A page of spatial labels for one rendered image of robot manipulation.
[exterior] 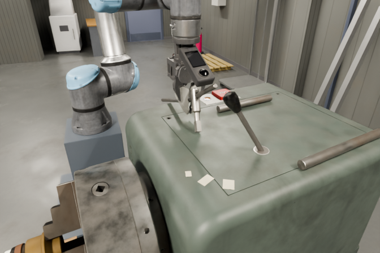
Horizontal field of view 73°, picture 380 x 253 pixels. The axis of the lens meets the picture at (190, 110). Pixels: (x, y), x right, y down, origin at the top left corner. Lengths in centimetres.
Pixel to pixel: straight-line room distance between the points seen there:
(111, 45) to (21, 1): 579
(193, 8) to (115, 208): 46
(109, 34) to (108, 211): 66
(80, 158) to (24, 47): 596
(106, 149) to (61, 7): 646
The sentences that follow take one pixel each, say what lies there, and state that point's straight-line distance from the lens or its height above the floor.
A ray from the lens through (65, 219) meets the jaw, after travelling 67.
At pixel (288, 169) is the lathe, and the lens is 59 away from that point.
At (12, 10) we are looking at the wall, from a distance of 680.
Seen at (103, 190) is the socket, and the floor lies 123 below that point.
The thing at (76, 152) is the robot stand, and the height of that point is 105.
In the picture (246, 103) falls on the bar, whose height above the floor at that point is 127.
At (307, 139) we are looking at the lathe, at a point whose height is 126.
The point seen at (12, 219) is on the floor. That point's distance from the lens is 250.
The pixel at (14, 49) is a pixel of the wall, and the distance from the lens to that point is 695.
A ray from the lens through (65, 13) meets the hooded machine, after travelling 730.
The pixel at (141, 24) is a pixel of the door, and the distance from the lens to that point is 832.
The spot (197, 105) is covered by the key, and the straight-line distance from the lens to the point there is 66.
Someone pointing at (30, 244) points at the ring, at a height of 112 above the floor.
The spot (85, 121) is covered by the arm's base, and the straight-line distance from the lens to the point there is 101.
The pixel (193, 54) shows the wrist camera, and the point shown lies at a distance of 64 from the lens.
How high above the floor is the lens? 160
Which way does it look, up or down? 26 degrees down
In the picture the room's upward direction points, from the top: straight up
